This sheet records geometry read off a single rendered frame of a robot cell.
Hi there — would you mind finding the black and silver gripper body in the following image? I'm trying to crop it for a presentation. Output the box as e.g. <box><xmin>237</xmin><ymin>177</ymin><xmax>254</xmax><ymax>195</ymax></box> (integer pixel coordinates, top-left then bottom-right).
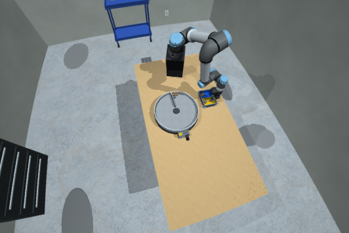
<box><xmin>210</xmin><ymin>85</ymin><xmax>224</xmax><ymax>99</ymax></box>

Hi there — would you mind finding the dark grey two-compartment bin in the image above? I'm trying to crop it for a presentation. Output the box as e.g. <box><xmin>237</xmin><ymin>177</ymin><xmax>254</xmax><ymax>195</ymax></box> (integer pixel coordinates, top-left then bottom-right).
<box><xmin>198</xmin><ymin>89</ymin><xmax>218</xmax><ymax>108</ymax></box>

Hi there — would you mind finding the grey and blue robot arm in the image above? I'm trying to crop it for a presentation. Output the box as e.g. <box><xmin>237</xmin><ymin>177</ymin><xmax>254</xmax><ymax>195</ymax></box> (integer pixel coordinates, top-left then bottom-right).
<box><xmin>168</xmin><ymin>26</ymin><xmax>232</xmax><ymax>89</ymax></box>

